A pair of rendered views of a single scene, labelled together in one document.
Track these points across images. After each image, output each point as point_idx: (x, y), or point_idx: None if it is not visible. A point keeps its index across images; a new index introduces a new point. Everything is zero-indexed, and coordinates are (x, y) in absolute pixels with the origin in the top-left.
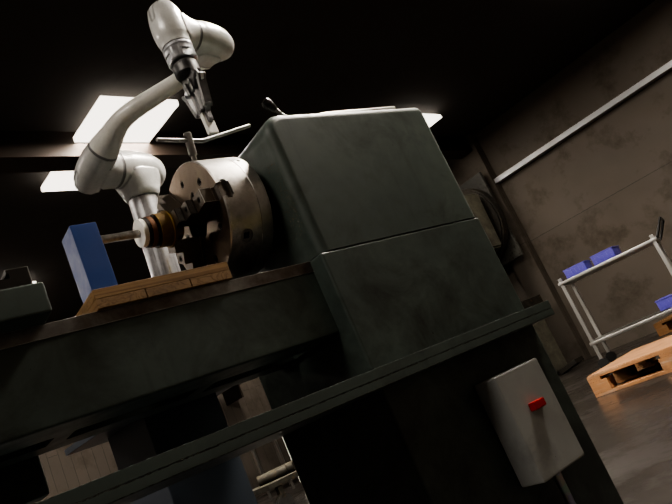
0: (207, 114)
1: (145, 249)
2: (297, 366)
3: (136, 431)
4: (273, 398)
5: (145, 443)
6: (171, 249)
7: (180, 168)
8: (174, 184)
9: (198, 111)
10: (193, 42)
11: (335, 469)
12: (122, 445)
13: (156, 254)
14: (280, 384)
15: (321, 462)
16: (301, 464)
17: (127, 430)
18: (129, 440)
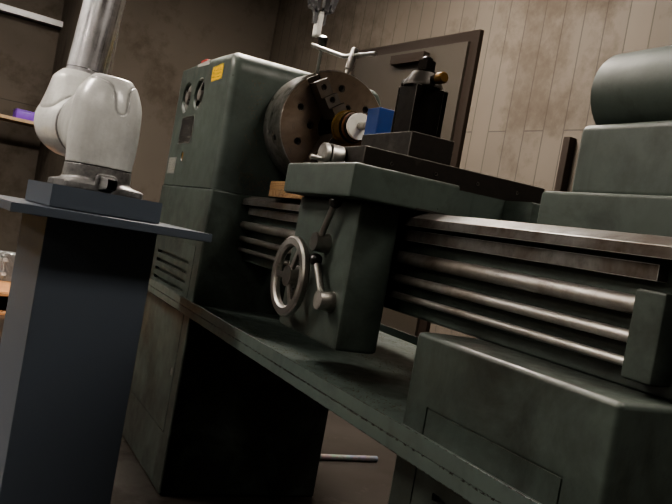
0: (325, 19)
1: (110, 1)
2: (269, 270)
3: (128, 242)
4: (209, 276)
5: (136, 261)
6: (336, 143)
7: (351, 77)
8: (331, 77)
9: (320, 6)
10: None
11: (245, 363)
12: (80, 240)
13: (117, 20)
14: (232, 271)
15: (231, 352)
16: (200, 344)
17: (108, 231)
18: (102, 243)
